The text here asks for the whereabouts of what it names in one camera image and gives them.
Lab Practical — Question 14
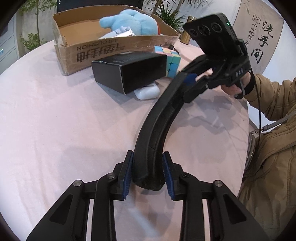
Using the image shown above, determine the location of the pastel rubik's cube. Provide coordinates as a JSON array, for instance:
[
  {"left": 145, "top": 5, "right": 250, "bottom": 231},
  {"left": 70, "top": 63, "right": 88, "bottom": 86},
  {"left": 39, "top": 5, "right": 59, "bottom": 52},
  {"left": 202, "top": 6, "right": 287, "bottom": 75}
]
[{"left": 154, "top": 46, "right": 181, "bottom": 79}]

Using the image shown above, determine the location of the white earbuds case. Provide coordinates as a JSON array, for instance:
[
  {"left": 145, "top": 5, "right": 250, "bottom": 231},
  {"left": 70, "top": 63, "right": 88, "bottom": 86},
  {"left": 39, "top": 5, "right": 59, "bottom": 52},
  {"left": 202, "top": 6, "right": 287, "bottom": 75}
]
[{"left": 134, "top": 83, "right": 161, "bottom": 100}]

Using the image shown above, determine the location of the black curved neck massager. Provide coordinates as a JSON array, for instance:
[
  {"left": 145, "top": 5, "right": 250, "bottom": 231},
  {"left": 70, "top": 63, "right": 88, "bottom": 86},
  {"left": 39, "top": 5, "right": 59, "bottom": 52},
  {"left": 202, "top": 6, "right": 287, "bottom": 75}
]
[{"left": 132, "top": 72, "right": 188, "bottom": 191}]

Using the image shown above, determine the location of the tan jacket right forearm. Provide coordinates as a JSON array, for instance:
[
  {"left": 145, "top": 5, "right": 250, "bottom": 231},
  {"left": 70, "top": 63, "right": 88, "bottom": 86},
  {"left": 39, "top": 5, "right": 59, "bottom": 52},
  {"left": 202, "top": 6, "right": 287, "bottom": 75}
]
[{"left": 245, "top": 74, "right": 295, "bottom": 121}]

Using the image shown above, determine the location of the person's right hand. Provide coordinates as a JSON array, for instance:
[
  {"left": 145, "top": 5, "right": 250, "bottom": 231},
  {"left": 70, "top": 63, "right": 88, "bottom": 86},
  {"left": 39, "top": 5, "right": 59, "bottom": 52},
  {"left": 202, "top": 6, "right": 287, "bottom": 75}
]
[{"left": 220, "top": 71, "right": 251, "bottom": 96}]

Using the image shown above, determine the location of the gold cylinder plant pot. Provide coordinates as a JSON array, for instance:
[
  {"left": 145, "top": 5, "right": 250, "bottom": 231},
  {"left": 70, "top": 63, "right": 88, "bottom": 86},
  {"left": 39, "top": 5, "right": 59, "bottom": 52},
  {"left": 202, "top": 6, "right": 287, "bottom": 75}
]
[{"left": 179, "top": 15, "right": 195, "bottom": 44}]

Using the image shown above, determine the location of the green potted plant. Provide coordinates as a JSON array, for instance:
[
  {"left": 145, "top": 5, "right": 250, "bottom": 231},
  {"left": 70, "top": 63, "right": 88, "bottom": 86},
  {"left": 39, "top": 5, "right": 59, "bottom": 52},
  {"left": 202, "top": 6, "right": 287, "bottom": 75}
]
[{"left": 144, "top": 0, "right": 208, "bottom": 34}]

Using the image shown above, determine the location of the black product box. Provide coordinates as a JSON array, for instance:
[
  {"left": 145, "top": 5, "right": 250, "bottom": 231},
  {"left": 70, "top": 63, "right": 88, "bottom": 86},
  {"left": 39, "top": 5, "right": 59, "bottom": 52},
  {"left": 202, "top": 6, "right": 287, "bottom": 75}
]
[{"left": 91, "top": 51, "right": 167, "bottom": 95}]

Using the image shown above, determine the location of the blue plush toy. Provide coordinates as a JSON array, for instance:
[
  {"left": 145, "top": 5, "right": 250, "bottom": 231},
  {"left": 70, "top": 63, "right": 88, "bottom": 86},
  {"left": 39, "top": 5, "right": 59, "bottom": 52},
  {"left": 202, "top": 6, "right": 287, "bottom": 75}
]
[{"left": 99, "top": 9, "right": 159, "bottom": 36}]

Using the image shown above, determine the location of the brown cardboard box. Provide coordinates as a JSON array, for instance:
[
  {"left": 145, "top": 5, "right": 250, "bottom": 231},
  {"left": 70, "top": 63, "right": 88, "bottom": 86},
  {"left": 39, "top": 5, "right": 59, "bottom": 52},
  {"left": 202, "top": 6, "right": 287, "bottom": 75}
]
[{"left": 53, "top": 4, "right": 180, "bottom": 75}]

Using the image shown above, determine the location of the green plant by cabinet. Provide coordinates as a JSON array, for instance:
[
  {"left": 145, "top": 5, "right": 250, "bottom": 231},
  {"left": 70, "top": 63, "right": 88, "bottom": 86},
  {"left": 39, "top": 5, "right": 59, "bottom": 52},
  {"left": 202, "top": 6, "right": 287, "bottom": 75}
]
[{"left": 20, "top": 0, "right": 57, "bottom": 53}]

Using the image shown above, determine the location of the white filing cabinet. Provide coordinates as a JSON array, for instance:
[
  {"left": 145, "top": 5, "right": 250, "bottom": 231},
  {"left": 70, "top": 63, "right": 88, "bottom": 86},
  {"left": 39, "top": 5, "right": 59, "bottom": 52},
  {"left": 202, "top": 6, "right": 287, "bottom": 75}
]
[{"left": 0, "top": 15, "right": 20, "bottom": 74}]

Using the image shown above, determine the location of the black cable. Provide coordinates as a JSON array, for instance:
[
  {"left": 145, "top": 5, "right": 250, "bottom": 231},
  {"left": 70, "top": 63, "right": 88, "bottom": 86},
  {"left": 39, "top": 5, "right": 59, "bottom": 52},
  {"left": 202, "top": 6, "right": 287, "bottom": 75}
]
[{"left": 253, "top": 74, "right": 263, "bottom": 151}]

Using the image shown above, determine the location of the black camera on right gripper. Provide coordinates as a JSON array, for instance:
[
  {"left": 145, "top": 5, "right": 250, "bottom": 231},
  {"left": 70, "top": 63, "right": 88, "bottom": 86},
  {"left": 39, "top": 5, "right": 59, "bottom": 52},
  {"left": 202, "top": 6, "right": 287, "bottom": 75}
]
[{"left": 183, "top": 13, "right": 241, "bottom": 60}]

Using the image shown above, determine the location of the calligraphy wall sign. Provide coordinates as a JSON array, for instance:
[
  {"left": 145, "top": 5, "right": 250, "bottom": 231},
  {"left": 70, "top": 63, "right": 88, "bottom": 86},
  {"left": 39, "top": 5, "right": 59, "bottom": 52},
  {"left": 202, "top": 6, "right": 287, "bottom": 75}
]
[{"left": 233, "top": 1, "right": 284, "bottom": 74}]

